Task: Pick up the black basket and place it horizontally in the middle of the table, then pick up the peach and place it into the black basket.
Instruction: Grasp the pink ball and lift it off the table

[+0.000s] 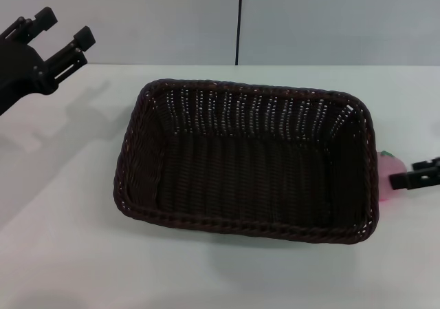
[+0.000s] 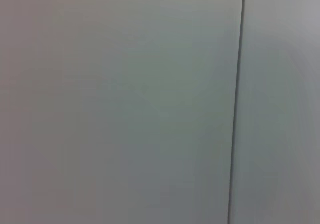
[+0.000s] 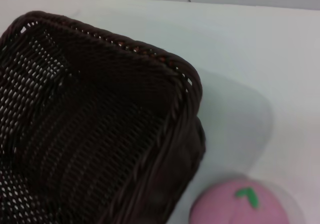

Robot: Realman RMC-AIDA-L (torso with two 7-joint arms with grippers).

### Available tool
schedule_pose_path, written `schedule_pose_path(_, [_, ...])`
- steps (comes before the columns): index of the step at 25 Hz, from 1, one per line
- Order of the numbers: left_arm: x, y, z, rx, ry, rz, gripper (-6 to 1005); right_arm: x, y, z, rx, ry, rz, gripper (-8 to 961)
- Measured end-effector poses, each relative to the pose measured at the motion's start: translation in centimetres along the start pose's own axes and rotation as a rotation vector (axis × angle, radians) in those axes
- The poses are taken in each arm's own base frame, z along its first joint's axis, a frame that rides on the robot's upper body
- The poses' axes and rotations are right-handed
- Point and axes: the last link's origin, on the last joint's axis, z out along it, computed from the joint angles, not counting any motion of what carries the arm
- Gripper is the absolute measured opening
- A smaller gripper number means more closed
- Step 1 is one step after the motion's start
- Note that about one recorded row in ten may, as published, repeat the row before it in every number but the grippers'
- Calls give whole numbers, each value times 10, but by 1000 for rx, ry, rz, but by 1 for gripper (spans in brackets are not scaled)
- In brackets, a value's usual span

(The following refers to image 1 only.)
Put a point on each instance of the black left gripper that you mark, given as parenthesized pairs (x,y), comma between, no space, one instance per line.
(17,68)

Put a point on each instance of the pink toy peach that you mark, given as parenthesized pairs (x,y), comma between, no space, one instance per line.
(390,166)

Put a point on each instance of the black vertical wall strip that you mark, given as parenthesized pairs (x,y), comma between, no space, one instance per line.
(239,20)

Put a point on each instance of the dark brown woven basket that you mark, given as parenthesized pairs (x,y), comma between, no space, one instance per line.
(247,171)

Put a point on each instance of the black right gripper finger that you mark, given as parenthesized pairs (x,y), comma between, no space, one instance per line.
(412,180)
(428,165)

